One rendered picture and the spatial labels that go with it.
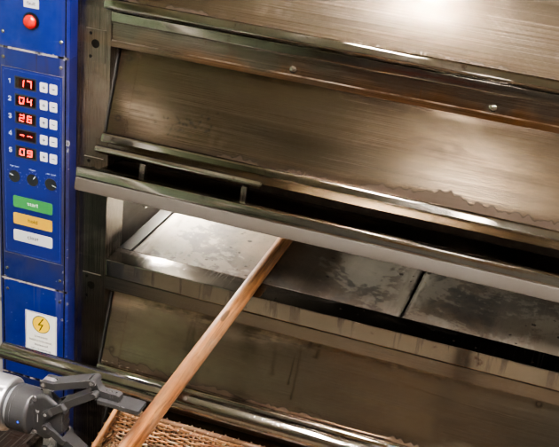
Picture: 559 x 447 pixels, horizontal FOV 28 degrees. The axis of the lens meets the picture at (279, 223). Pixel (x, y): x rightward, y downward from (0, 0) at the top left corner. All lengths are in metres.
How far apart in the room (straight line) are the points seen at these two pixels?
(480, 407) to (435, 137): 0.55
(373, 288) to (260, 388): 0.31
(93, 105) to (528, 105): 0.83
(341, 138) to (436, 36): 0.26
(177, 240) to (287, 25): 0.63
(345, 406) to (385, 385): 0.09
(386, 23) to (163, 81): 0.46
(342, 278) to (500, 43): 0.66
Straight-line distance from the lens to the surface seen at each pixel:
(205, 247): 2.37
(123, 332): 2.37
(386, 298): 2.25
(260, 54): 2.02
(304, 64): 2.00
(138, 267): 2.28
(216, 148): 2.08
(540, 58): 1.89
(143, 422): 1.79
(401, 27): 1.92
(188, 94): 2.10
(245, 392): 2.30
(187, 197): 2.00
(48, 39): 2.16
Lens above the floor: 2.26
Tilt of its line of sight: 26 degrees down
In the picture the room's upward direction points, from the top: 6 degrees clockwise
